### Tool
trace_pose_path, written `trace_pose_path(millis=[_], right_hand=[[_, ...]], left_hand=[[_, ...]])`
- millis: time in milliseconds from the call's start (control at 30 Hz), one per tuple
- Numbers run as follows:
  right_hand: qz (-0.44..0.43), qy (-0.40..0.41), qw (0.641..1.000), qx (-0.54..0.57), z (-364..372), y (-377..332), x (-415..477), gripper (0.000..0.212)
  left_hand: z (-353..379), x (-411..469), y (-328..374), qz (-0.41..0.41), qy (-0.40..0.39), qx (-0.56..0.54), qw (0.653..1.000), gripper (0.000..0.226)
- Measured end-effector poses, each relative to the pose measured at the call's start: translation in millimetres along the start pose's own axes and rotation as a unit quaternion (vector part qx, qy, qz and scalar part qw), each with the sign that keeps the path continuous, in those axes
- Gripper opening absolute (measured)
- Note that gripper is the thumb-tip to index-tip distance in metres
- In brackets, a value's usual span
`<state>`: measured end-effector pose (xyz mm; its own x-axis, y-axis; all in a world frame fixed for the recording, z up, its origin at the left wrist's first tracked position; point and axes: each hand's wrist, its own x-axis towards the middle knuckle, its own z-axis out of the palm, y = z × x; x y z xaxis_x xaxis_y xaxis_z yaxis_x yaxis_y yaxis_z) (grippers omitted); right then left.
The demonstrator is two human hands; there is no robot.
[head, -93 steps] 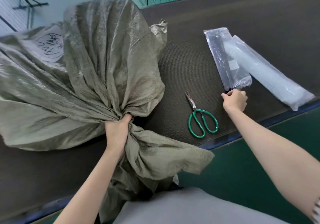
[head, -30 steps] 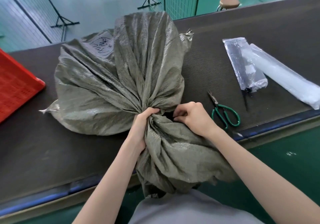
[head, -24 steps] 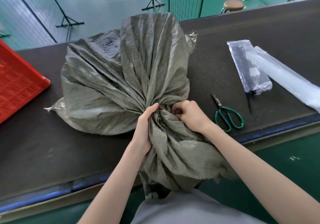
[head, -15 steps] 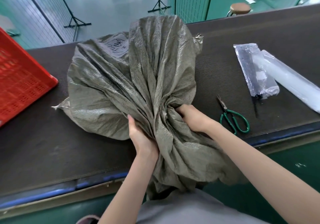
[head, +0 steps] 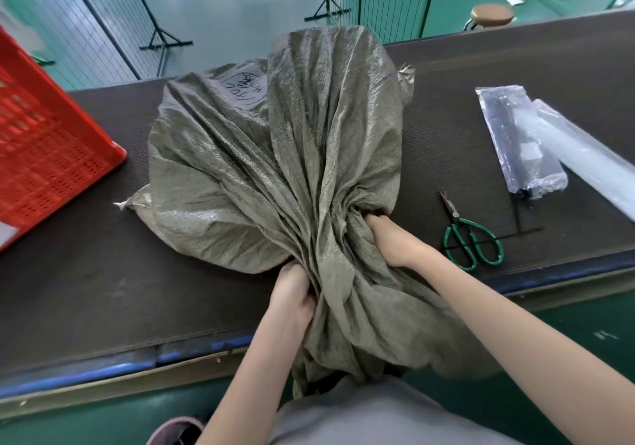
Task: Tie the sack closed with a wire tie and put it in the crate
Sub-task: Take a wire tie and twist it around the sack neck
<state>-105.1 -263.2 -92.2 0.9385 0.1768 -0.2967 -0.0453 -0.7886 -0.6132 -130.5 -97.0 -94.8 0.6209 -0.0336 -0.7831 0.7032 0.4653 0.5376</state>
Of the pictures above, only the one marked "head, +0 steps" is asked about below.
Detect black cable tie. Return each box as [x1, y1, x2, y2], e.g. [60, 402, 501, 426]
[444, 227, 545, 251]

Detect person's grey shirt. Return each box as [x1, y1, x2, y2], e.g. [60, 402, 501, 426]
[268, 378, 527, 445]

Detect white plastic film roll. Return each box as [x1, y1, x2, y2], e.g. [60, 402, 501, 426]
[516, 98, 635, 223]

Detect person's right forearm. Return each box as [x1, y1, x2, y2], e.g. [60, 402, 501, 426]
[409, 250, 635, 445]

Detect person's left forearm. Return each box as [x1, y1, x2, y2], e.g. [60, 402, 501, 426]
[195, 306, 304, 445]

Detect red plastic crate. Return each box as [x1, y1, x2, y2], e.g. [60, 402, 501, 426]
[0, 26, 128, 253]

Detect person's pink shoe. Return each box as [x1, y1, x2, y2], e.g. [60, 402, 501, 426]
[145, 416, 206, 445]

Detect round brown stool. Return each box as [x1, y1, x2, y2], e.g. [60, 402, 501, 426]
[464, 3, 516, 32]

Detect person's left hand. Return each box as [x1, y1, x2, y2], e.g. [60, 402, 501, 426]
[268, 262, 317, 332]

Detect green-handled scissors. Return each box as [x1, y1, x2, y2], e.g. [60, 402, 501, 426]
[438, 190, 505, 273]

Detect clear plastic bag packet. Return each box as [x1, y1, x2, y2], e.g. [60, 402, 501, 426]
[475, 85, 569, 200]

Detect person's right hand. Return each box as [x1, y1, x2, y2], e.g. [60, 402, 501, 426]
[364, 214, 437, 269]

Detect grey-green woven sack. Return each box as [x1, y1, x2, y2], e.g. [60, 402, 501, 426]
[114, 26, 502, 400]

